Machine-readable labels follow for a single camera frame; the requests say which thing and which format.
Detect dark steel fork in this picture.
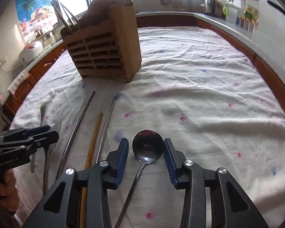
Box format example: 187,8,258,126
42,121,62,196

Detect steel spoon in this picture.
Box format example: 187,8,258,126
115,130,164,227

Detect left hand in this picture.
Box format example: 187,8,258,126
0,169,20,212

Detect wooden bamboo chopstick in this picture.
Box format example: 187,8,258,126
80,112,103,228

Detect left steel chopstick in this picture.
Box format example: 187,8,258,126
55,91,96,180

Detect steel chopstick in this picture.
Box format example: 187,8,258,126
94,96,116,164
55,91,96,180

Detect pink white dish towel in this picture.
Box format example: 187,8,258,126
7,70,30,96

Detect right steel chopstick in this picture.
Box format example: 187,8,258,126
94,96,116,164

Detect lower wooden cabinets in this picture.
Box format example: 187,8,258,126
1,12,285,124

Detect floral white tablecloth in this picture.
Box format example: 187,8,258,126
11,27,285,227

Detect white red rice cooker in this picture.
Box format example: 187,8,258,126
19,41,43,65

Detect white tall rice cooker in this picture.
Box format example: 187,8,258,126
53,20,65,39

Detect wooden utensil holder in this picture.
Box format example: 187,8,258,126
61,0,142,83

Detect tropical fruit poster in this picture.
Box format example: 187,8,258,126
15,0,58,43

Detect chopsticks in holder left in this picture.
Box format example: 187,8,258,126
51,2,80,33

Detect green lid white pitcher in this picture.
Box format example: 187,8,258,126
222,6,238,24

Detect steel electric kettle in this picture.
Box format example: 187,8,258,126
203,0,216,15

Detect oil bottle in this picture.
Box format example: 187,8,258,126
244,5,259,25

